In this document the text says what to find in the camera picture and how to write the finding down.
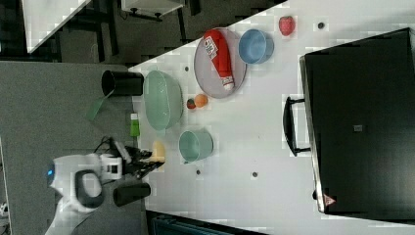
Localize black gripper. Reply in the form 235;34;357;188
122;147;163;179

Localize yellow plush peeled banana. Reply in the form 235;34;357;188
149;141;165;163

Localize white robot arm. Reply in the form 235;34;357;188
45;147;165;235

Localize green mug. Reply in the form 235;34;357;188
178;128;213;163

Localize green bottle white cap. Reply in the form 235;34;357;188
130;114;140;137

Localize dark cylinder cup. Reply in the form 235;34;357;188
113;183;151;207

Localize green colander basket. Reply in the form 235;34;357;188
143;70;183;131

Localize black utensil holder cup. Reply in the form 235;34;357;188
101;70;144;96

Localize small orange fruit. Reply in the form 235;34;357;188
194;94;208;108

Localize grey round plate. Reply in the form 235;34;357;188
194;27;247;99

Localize red plush ketchup bottle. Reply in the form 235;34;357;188
203;29;235;91

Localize white cabinet with feet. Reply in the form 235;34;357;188
120;0;185;19

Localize blue bowl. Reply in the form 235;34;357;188
238;28;274;65

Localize red strawberry toy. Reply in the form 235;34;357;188
279;16;296;36

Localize black toaster oven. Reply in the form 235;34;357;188
299;28;415;224

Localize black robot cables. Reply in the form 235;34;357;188
94;136;131;156

